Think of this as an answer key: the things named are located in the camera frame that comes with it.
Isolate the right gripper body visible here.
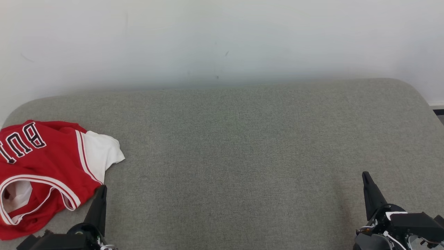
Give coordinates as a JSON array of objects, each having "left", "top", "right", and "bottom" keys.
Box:
[{"left": 354, "top": 204, "right": 410, "bottom": 250}]

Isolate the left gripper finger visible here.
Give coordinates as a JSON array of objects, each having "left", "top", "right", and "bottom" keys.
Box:
[{"left": 83, "top": 185, "right": 107, "bottom": 236}]

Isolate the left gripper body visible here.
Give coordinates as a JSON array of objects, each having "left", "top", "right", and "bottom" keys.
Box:
[{"left": 67, "top": 223, "right": 118, "bottom": 250}]

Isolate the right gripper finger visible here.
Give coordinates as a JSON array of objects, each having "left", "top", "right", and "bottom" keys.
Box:
[{"left": 362, "top": 172, "right": 387, "bottom": 221}]

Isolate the red Bulls basketball jersey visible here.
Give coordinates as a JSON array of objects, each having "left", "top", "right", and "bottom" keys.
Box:
[{"left": 0, "top": 120, "right": 126, "bottom": 241}]

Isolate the grey fabric sofa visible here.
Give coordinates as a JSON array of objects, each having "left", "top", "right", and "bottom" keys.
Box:
[{"left": 0, "top": 78, "right": 444, "bottom": 250}]

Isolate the white cable on right gripper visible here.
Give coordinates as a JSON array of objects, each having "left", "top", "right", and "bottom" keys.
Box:
[{"left": 383, "top": 231, "right": 407, "bottom": 250}]

